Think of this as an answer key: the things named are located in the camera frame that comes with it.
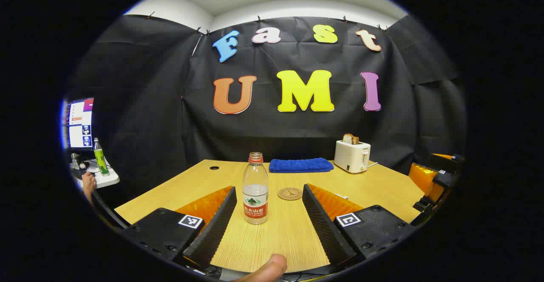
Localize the white toaster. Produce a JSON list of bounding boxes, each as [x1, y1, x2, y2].
[[334, 140, 371, 174]]

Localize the blue folded towel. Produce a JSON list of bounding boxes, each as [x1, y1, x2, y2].
[[269, 158, 334, 174]]

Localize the round brown coaster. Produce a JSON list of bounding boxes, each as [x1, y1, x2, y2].
[[278, 187, 303, 201]]

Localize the black curved bar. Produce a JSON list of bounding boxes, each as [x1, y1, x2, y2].
[[91, 188, 130, 230]]

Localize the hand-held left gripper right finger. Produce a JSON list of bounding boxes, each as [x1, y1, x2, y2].
[[301, 183, 416, 269]]

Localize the white side table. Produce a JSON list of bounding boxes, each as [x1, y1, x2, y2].
[[70, 154, 120, 189]]

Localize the clear plastic water bottle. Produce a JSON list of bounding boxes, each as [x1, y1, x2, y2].
[[242, 152, 269, 225]]

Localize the computer monitor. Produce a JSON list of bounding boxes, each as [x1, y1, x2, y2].
[[63, 98, 95, 151]]

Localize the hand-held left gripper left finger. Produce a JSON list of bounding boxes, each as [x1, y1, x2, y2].
[[122, 185, 238, 271]]

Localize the green bottle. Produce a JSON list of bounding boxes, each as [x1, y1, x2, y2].
[[93, 137, 110, 176]]

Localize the black backdrop cloth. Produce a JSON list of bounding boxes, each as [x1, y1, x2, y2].
[[68, 14, 467, 214]]

